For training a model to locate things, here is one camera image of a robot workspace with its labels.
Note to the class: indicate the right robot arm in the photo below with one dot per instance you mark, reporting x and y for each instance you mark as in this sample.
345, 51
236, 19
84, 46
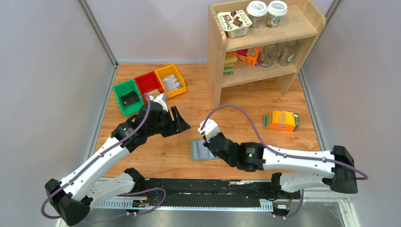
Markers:
295, 170

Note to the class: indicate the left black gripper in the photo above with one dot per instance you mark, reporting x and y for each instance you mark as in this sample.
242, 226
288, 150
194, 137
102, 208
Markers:
176, 126

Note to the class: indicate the aluminium frame rail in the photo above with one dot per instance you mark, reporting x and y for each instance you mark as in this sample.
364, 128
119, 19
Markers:
279, 208

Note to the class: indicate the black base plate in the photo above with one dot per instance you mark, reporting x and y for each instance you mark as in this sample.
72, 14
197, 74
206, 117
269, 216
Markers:
210, 192

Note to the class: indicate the wooden shelf unit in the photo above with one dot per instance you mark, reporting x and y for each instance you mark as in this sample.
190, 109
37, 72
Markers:
304, 22

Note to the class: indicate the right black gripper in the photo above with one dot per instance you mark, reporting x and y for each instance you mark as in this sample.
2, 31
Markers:
221, 135

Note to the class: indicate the yellow green sponge stack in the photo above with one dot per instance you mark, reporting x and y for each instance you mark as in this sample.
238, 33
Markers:
230, 59

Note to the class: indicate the card in red bin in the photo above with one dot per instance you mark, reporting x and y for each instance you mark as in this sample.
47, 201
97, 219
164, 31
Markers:
154, 93

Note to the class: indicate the right white paper cup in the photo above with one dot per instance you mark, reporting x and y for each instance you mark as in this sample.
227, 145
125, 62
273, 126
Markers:
276, 11

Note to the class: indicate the green card holder wallet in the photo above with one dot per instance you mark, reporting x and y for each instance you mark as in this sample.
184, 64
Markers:
200, 152

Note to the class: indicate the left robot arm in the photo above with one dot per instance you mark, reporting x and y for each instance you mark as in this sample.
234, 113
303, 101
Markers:
75, 195

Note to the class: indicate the left white paper cup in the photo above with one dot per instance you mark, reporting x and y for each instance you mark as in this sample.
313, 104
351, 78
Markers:
256, 10

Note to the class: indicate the Chobani yogurt tub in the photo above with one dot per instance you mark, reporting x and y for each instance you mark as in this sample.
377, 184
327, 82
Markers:
235, 23

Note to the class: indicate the right clear glass jar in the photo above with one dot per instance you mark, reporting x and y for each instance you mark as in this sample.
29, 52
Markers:
288, 52

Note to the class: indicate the white paper cup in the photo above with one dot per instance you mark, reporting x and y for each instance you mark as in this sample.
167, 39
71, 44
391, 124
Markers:
276, 11
256, 10

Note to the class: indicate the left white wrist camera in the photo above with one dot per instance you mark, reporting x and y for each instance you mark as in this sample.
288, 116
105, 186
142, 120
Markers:
161, 99

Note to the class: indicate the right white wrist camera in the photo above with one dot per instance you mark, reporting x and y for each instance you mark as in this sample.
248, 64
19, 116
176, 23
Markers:
209, 129

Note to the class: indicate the left clear glass jar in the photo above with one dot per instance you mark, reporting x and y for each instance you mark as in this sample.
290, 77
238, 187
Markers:
268, 55

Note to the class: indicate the yellow plastic bin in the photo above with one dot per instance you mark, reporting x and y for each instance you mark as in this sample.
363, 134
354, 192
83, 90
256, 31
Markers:
168, 70

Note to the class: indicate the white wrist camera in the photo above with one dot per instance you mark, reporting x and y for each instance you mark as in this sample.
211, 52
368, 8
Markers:
161, 99
209, 129

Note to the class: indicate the black card in green bin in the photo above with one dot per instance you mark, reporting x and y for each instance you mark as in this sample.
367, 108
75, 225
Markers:
130, 98

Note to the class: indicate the red plastic bin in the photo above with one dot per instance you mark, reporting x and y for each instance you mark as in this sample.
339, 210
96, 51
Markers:
148, 82

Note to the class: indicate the card in yellow bin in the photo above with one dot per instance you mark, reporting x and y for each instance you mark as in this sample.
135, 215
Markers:
171, 83

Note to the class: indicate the green plastic bin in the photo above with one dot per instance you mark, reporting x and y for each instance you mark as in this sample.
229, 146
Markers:
123, 88

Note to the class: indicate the orange box on shelf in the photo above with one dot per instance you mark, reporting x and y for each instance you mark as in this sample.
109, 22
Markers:
249, 56

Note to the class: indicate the orange snack box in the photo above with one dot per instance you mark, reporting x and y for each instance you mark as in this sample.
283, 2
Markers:
281, 120

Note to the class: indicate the clear glass jar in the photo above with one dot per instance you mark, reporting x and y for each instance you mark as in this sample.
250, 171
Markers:
288, 52
268, 55

